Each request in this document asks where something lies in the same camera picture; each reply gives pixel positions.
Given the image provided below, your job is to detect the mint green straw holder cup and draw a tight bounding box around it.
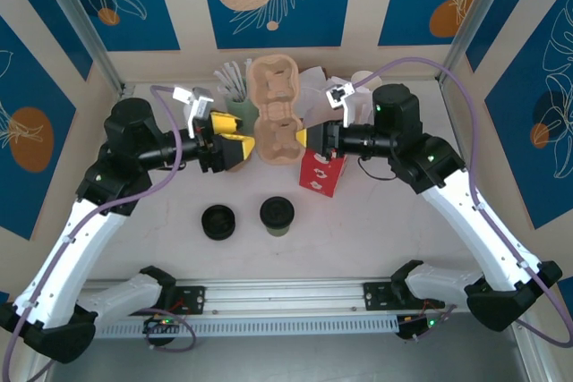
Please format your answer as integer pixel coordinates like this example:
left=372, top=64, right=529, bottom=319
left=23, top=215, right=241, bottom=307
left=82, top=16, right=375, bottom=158
left=225, top=95, right=257, bottom=122

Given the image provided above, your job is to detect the blue poster fern orange circle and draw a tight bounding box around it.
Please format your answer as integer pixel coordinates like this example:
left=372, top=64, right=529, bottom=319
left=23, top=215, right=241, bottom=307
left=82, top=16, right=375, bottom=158
left=378, top=0, right=498, bottom=47

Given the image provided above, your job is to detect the black lid on table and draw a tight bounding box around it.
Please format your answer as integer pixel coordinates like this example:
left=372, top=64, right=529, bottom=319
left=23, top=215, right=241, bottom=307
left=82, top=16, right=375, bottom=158
left=201, top=204, right=237, bottom=241

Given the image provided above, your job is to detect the silver aluminium frame post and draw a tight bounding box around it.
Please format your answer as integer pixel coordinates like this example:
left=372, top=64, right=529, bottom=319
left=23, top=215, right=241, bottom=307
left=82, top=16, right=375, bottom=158
left=437, top=0, right=525, bottom=87
left=30, top=0, right=126, bottom=93

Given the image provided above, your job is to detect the blue poster large peach circle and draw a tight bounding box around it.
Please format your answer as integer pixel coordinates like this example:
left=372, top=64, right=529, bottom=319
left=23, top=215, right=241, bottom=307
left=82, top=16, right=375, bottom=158
left=198, top=0, right=357, bottom=50

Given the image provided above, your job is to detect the paper cup stack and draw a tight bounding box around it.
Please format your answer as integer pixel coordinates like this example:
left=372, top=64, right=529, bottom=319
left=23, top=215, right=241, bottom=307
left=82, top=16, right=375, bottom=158
left=351, top=69, right=381, bottom=88

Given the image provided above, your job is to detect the white and red takeout bag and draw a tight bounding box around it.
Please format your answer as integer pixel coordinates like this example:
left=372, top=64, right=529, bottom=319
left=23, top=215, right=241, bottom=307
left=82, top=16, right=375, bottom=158
left=298, top=81, right=375, bottom=199

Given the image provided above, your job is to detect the white paper napkin pile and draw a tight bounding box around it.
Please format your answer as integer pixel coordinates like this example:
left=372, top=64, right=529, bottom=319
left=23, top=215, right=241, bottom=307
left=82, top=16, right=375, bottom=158
left=293, top=66, right=331, bottom=106

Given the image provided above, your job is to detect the blue poster orange circle flower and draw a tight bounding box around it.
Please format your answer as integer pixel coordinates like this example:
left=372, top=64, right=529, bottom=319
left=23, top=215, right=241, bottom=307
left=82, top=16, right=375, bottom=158
left=0, top=14, right=77, bottom=240

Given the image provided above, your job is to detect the small circuit board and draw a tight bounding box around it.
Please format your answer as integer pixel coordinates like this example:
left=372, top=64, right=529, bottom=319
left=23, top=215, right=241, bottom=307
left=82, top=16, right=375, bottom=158
left=142, top=314, right=181, bottom=337
left=396, top=313, right=444, bottom=342

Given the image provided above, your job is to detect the black plastic cup lid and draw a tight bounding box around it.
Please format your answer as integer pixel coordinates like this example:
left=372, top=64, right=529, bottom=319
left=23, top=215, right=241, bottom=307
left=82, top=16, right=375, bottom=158
left=259, top=195, right=297, bottom=228

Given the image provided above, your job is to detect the silver aluminium floor rail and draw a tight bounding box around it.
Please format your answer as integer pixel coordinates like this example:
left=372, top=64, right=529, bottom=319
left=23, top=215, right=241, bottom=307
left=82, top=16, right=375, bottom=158
left=21, top=83, right=135, bottom=382
left=440, top=81, right=545, bottom=382

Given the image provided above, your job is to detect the blue poster white flower outline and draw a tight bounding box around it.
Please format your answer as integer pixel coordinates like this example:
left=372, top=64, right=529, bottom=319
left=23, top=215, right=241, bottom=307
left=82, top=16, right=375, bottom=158
left=42, top=0, right=181, bottom=53

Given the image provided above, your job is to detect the grey slotted cable duct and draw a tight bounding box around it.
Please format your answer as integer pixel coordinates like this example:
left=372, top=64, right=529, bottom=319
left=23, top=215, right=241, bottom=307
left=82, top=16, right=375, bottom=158
left=93, top=313, right=401, bottom=339

